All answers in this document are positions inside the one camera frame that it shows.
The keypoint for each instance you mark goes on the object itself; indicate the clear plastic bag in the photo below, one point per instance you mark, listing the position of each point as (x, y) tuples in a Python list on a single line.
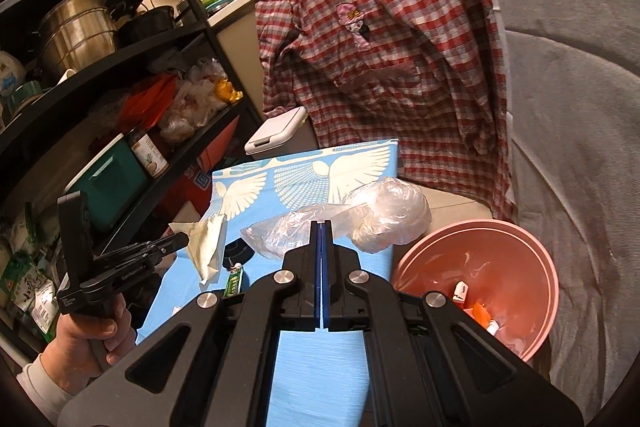
[(390, 217)]

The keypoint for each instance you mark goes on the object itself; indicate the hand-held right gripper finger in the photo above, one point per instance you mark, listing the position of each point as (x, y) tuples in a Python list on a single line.
[(317, 287), (326, 287)]

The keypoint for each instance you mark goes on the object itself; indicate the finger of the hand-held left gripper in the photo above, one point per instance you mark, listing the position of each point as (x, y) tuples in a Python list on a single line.
[(130, 256), (170, 241)]

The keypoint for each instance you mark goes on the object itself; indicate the black snack packet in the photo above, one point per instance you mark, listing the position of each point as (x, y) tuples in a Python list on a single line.
[(236, 252)]

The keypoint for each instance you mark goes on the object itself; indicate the white tissue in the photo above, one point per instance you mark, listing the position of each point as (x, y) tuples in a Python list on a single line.
[(205, 247)]

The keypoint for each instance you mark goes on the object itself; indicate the black shelf rack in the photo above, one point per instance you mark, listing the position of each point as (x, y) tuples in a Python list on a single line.
[(216, 38)]

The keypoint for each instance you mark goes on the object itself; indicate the green toothpaste tube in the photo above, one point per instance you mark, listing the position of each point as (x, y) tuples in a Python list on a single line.
[(234, 284)]

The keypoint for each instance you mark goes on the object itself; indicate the red plaid shirt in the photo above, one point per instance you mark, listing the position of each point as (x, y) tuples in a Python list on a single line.
[(390, 82)]

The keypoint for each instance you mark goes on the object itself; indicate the white plastic bags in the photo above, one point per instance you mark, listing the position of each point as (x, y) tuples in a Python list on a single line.
[(192, 107)]

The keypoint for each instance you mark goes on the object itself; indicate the blue printed tablecloth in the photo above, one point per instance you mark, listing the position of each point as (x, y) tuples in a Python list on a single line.
[(295, 187)]

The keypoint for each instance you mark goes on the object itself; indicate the labelled glass jar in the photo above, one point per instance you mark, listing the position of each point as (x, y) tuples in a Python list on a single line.
[(147, 154)]

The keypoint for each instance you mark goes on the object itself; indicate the red cardboard box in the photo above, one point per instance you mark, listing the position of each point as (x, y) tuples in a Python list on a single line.
[(205, 167)]

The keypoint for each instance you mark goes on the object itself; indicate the green tape roll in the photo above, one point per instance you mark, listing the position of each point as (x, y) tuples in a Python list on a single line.
[(22, 99)]

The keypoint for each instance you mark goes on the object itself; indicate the red bag on shelf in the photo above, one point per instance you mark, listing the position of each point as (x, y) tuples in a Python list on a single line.
[(150, 99)]

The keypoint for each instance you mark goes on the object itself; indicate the steel stock pot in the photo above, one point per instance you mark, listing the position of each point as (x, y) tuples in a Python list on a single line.
[(75, 32)]

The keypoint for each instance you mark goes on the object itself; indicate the white printed sack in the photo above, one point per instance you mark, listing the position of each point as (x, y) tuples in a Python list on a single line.
[(184, 214)]

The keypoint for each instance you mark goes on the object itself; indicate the white trash bin lid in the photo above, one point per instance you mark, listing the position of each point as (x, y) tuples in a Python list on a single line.
[(277, 129)]

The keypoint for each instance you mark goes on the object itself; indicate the person's left forearm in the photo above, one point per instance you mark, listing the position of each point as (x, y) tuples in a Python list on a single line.
[(40, 382)]

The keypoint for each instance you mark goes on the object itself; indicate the person's left hand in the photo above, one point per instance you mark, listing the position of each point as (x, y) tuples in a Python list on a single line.
[(70, 347)]

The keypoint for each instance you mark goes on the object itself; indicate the teal storage box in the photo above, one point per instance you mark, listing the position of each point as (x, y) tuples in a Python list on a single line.
[(110, 187)]

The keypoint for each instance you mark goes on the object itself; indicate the black cooking pot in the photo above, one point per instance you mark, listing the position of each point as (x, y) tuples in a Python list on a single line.
[(147, 27)]

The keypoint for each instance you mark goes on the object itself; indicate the grey cloth cover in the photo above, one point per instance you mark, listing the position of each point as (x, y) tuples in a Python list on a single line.
[(575, 107)]

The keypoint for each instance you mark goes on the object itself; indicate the green printed packet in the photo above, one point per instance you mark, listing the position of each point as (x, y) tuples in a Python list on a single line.
[(25, 287)]

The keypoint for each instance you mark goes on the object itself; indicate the pink plastic bin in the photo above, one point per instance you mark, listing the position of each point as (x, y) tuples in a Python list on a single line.
[(525, 267)]

